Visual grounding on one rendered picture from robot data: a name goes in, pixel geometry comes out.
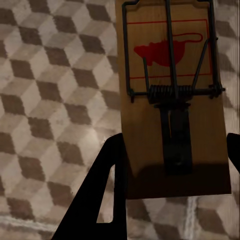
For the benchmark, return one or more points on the mousetrap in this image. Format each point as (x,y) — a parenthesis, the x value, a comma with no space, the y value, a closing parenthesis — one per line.
(171,103)

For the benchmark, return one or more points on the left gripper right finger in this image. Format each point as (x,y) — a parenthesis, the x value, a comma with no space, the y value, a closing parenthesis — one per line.
(233,149)

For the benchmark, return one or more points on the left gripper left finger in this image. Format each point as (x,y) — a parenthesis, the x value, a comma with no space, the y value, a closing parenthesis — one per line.
(80,221)

